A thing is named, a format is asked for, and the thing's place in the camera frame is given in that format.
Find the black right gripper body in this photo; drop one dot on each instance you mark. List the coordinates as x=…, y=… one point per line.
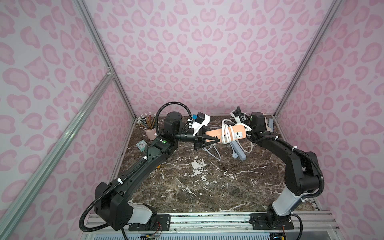
x=250, y=134

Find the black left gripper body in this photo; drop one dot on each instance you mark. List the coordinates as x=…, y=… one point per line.
x=197, y=142

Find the pink power strip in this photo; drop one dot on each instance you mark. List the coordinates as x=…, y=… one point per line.
x=228, y=133

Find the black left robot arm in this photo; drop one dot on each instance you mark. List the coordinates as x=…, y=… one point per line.
x=112, y=206

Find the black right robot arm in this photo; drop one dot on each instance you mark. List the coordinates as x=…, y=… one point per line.
x=303, y=176

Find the grey-blue power strip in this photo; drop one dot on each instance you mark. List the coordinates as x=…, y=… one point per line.
x=238, y=152

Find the grey stapler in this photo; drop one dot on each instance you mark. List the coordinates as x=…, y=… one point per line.
x=269, y=124

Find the pink pencil cup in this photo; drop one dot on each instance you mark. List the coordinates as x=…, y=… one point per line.
x=147, y=123

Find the small green desk clock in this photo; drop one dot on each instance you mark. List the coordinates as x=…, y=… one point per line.
x=141, y=145

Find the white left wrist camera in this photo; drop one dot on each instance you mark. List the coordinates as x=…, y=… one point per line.
x=198, y=121

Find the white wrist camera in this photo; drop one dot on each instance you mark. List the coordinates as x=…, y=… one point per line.
x=198, y=121
x=240, y=117

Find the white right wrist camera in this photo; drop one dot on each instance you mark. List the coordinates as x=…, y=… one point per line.
x=240, y=117

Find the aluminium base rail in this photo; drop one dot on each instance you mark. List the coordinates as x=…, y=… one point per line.
x=313, y=225

